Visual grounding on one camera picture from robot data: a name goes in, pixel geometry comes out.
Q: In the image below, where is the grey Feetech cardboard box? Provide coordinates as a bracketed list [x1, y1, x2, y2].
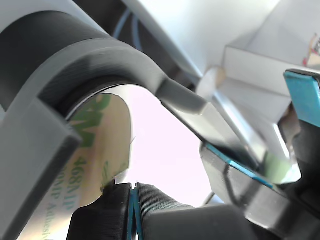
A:
[222, 0, 320, 126]

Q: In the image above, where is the grey fixture with dark legs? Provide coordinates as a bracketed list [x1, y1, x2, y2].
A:
[0, 9, 270, 240]

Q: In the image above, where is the brown 3M tape liner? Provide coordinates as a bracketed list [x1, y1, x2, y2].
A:
[17, 93, 133, 240]

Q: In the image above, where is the idle gripper finger with blue pad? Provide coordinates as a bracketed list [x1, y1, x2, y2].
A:
[283, 69, 320, 126]

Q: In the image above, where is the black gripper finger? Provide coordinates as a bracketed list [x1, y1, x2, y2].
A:
[133, 181, 196, 240]
[66, 169, 137, 240]

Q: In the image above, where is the black idle gripper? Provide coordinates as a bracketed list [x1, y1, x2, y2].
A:
[199, 124, 320, 240]

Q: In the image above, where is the blue cable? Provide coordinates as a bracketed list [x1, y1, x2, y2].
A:
[131, 16, 144, 51]
[111, 7, 131, 39]

